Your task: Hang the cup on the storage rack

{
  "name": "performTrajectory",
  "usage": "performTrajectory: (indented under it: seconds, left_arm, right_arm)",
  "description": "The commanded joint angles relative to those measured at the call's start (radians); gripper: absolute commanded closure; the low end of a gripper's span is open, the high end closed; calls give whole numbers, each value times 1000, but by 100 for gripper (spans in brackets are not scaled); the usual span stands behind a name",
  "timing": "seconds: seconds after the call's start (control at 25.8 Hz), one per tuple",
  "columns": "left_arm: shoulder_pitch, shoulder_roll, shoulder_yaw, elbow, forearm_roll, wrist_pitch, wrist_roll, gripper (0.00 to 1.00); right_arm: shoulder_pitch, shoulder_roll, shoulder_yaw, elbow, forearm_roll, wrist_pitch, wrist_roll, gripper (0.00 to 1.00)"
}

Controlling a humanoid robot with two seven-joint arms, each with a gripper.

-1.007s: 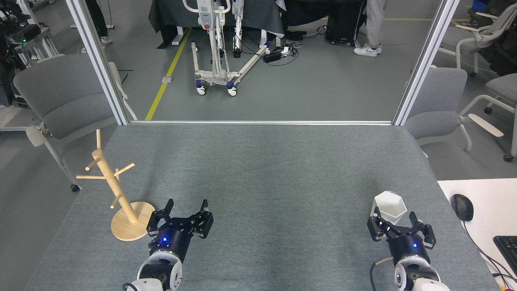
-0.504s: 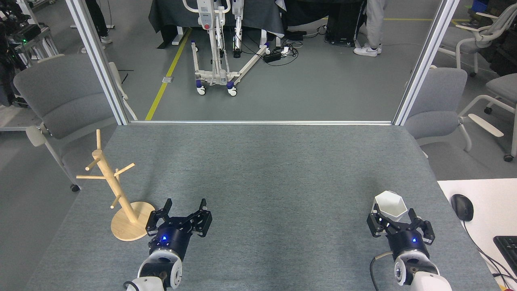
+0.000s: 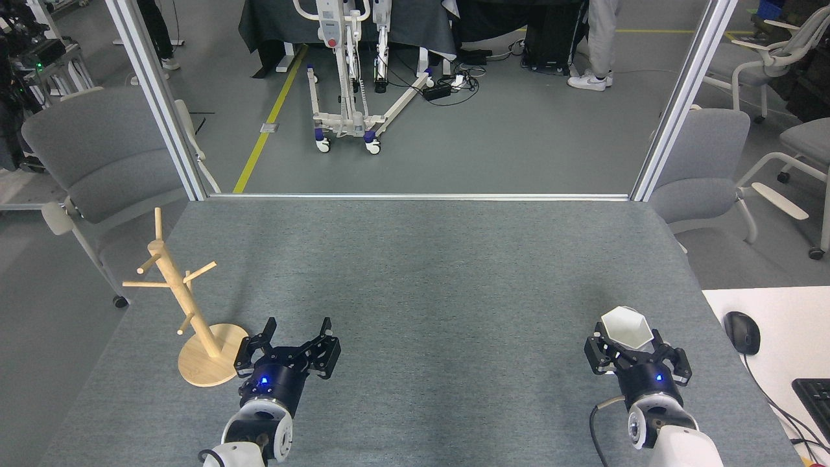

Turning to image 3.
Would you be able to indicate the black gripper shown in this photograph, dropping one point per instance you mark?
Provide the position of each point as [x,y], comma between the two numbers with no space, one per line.
[272,383]
[648,383]

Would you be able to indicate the white hexagonal cup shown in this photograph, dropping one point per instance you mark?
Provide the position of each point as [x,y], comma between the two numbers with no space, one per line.
[626,327]

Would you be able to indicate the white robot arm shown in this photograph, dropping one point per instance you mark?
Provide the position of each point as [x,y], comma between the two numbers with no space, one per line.
[681,447]
[256,431]

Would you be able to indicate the wooden cup rack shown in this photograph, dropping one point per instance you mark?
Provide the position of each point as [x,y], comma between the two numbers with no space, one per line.
[207,370]

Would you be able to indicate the equipment rack with green light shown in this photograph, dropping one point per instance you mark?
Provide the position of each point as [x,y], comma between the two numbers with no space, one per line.
[39,55]

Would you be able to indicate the black computer mouse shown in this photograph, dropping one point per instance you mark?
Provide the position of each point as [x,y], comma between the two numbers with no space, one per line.
[742,332]

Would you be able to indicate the black keyboard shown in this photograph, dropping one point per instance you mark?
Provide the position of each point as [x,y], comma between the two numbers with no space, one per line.
[816,402]

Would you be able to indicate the grey office chair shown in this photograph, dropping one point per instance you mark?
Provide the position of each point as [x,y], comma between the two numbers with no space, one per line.
[110,155]
[700,162]

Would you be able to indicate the metal floor plate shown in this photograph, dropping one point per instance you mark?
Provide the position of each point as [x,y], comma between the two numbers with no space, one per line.
[269,128]

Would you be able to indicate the white stand on wheels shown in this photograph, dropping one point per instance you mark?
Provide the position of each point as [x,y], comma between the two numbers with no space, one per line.
[353,120]

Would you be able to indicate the grey chair with white arms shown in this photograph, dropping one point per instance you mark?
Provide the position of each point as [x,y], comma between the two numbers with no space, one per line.
[810,139]

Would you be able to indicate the black power strip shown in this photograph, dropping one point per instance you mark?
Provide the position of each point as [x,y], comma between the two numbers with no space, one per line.
[438,91]

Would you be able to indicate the person in white shoes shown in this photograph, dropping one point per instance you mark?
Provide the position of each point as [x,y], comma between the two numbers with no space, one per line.
[603,39]

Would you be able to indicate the black table cloth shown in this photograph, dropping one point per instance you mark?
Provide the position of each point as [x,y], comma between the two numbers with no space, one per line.
[272,26]

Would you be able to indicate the black case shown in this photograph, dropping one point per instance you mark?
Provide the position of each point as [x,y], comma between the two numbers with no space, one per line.
[551,39]

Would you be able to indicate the white mesh office chair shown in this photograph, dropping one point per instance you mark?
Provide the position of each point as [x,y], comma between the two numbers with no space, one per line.
[778,52]

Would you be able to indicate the person in black trousers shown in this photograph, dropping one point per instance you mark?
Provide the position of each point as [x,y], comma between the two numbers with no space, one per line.
[157,26]

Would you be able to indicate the silver table edge rail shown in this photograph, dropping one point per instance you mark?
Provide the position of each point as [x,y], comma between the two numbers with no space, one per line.
[421,196]

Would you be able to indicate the silver frame post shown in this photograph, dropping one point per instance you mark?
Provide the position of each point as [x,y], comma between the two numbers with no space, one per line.
[681,104]
[162,110]

